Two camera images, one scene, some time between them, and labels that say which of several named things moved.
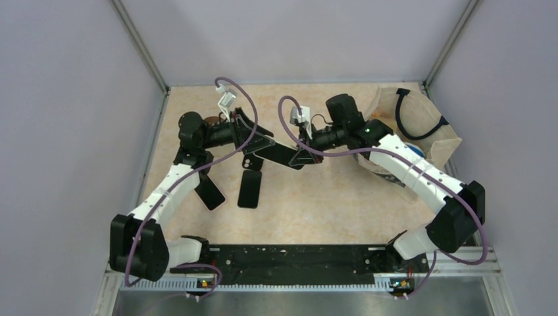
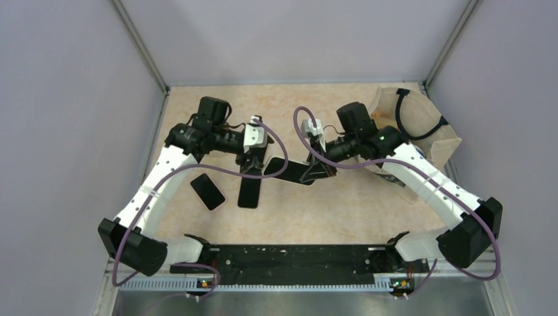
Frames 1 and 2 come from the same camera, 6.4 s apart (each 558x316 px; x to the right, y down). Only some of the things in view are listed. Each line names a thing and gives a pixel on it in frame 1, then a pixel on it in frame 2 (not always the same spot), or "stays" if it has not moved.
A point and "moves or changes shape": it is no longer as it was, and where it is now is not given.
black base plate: x=307 y=263 stays
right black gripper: x=304 y=156 -> x=318 y=169
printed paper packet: x=382 y=172 stays
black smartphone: x=209 y=194 stays
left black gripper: x=245 y=130 -> x=254 y=164
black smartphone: x=250 y=189 stays
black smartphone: x=279 y=155 moves or changes shape
